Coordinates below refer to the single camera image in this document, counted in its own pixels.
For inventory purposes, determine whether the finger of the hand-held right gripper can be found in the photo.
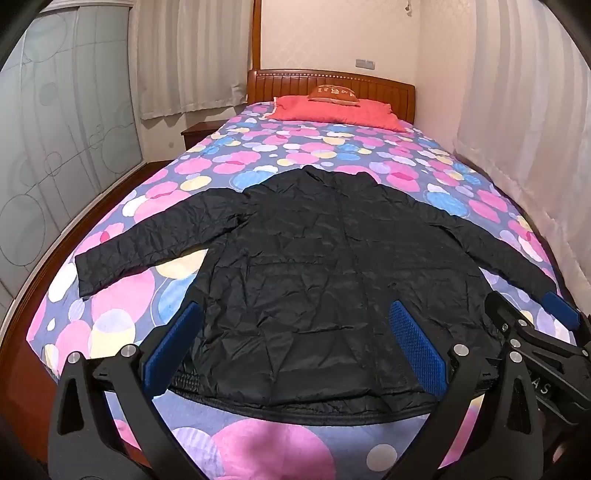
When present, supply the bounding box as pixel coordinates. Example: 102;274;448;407
485;290;536;343
541;290;591;358

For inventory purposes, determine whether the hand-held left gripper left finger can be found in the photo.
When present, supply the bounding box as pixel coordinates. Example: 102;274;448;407
48;302;204;480

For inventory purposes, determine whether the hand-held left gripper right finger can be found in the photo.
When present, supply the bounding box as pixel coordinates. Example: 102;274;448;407
389;300;552;480

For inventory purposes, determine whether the black quilted jacket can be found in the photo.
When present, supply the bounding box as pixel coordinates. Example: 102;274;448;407
74;166;561;423

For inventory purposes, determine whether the colourful dotted bedsheet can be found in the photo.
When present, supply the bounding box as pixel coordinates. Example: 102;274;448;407
25;102;583;480

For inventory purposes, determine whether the long cream curtain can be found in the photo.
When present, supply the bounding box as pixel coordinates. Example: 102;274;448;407
452;0;591;296

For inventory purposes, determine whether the wooden nightstand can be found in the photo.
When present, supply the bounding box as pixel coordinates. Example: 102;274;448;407
180;121;227;151

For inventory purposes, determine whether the frosted glass wardrobe door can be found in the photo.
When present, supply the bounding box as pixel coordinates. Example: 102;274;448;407
0;9;144;324

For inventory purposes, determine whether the red pillow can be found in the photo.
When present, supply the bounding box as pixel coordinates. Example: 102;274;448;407
270;95;415;134

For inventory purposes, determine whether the small orange cushion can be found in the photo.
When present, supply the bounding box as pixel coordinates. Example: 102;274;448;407
308;84;361;106

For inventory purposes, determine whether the wooden headboard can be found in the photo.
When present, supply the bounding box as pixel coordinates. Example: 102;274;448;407
247;68;417;125

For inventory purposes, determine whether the short cream window curtain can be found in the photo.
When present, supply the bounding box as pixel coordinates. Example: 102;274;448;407
134;0;252;121

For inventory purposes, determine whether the wooden wall post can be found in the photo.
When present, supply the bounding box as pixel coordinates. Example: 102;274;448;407
252;0;263;72

